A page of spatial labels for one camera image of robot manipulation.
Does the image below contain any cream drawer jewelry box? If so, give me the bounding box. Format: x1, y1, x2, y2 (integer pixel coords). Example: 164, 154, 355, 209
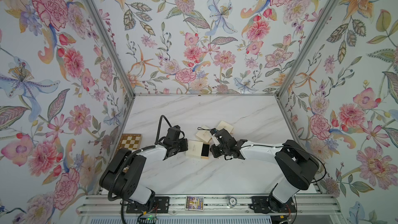
186, 140, 210, 159

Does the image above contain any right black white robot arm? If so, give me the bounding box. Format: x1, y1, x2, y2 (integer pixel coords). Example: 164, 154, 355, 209
209, 129, 322, 204

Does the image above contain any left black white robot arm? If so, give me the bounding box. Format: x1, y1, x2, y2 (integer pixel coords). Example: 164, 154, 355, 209
99, 125, 188, 208

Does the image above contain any far cream jewelry box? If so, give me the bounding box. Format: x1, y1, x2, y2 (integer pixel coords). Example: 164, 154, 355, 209
217, 121, 234, 134

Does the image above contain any middle cream jewelry box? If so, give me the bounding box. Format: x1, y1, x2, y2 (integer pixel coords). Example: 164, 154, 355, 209
195, 125, 212, 143

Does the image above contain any wooden chessboard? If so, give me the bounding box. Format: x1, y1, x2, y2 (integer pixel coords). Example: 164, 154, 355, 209
117, 134, 142, 151

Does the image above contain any round silver knob on rail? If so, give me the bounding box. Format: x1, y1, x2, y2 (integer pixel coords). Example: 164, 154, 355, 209
228, 197, 237, 208

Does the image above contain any colourful card on rail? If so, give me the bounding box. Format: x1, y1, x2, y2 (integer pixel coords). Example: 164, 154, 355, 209
185, 196, 204, 211

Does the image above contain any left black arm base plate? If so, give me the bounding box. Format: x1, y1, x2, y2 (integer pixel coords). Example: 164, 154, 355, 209
125, 196, 170, 214

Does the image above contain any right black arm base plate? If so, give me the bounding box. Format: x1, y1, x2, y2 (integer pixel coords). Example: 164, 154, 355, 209
249, 196, 297, 214

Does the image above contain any aluminium front rail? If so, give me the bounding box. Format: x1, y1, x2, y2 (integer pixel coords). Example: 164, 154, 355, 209
77, 194, 342, 217

